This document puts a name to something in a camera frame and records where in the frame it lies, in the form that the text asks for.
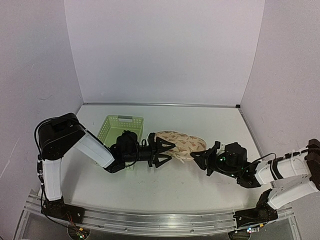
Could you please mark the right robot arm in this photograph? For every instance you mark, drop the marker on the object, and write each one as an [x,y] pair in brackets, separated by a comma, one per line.
[302,164]

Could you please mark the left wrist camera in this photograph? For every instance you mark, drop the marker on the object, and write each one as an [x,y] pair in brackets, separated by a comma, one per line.
[127,144]

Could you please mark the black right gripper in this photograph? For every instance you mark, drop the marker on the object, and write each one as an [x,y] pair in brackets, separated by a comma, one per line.
[207,156]

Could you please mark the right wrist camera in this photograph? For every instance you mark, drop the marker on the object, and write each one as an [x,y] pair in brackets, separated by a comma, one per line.
[235,155]

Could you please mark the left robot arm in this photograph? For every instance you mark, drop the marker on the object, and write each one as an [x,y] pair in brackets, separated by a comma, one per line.
[55,136]

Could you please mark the floral mesh laundry bag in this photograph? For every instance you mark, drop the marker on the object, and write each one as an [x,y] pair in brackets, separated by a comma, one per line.
[184,144]

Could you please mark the green perforated plastic basket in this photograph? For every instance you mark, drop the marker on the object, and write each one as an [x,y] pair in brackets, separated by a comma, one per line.
[113,127]

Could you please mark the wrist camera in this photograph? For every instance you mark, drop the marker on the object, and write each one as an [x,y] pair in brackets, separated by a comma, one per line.
[235,155]
[127,144]

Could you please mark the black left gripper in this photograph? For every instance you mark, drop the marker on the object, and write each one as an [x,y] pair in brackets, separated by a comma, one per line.
[154,156]

